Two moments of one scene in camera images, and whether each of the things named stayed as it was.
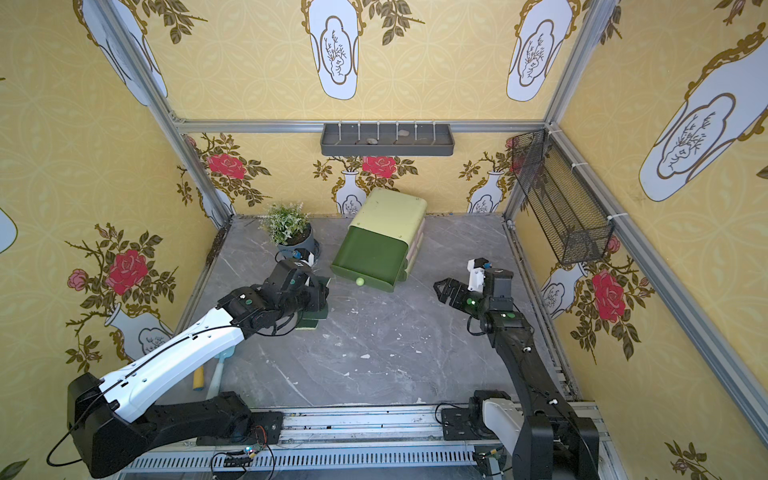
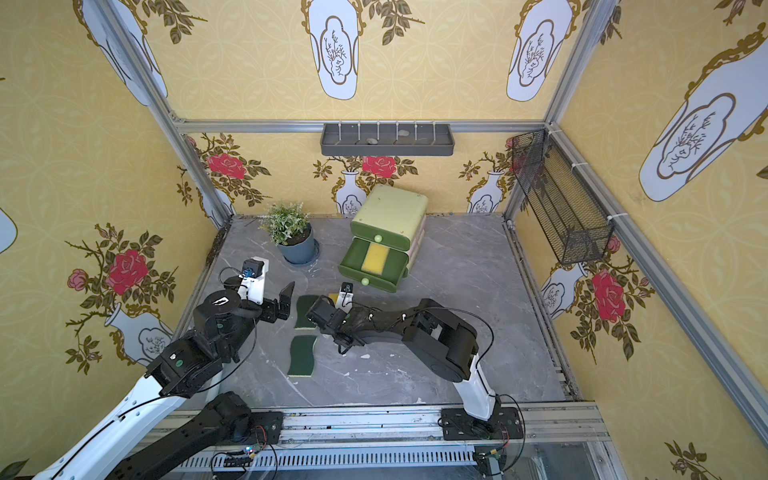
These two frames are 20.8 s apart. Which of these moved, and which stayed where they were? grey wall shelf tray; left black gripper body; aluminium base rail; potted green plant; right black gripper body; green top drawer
Moved: green top drawer; left black gripper body; right black gripper body
Stayed: aluminium base rail; potted green plant; grey wall shelf tray
